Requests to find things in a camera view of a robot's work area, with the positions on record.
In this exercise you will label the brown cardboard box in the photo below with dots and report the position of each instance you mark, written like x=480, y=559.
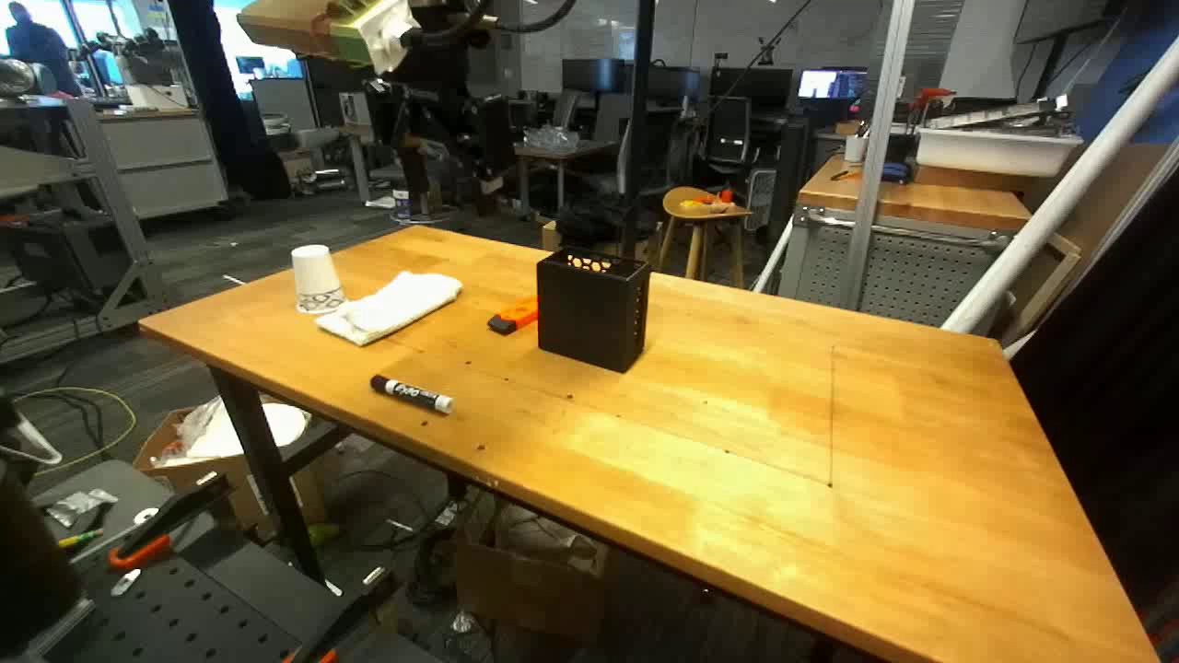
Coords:
x=527, y=577

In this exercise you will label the cardboard box with plastic bag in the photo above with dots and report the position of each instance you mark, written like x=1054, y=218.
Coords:
x=195, y=443

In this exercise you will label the black vertical stand pole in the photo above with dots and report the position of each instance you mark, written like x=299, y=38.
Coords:
x=638, y=122

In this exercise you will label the wooden workbench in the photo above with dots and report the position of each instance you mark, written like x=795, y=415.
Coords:
x=921, y=200

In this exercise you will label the slanted metal frame bar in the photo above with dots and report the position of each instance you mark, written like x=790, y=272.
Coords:
x=1065, y=187

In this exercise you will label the person in dark clothes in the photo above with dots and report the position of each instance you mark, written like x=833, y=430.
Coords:
x=41, y=51

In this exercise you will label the small red object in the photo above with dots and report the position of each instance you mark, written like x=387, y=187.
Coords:
x=724, y=197

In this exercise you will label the white towel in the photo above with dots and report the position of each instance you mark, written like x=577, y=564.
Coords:
x=392, y=305

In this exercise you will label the small background table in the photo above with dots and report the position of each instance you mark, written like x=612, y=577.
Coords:
x=566, y=149

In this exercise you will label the computer monitor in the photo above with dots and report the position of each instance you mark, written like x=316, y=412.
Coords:
x=829, y=86

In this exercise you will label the white vertical metal pole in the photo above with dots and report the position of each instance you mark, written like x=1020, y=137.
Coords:
x=877, y=133

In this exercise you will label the grey metal shelf rack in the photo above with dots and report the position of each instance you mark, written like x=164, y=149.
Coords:
x=118, y=214

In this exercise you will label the black table leg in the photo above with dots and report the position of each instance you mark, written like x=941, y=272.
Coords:
x=262, y=464

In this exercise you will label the white paper cup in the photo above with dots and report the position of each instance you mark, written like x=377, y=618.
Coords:
x=316, y=276

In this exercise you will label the small white bottle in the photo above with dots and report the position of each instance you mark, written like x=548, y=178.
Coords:
x=855, y=149

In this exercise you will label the white plastic tray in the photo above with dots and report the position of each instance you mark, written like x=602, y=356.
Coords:
x=996, y=152

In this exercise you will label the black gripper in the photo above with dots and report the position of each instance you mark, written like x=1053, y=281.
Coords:
x=441, y=80

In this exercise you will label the white drawer cabinet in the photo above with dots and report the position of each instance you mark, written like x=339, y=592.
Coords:
x=167, y=166

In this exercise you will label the black perforated box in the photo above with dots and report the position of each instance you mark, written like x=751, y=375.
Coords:
x=590, y=319

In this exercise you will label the orange and black block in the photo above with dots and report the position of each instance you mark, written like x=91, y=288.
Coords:
x=510, y=319

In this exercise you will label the yellow flat block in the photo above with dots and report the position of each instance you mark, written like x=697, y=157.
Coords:
x=695, y=200

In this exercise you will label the black marker pen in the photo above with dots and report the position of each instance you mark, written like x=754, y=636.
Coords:
x=412, y=397

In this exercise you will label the black perforated plate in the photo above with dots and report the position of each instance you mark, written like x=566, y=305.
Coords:
x=186, y=613

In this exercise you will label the short white bar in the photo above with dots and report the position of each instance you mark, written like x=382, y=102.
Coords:
x=775, y=259

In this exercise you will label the round wooden stool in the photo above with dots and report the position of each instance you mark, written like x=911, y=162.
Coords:
x=703, y=203

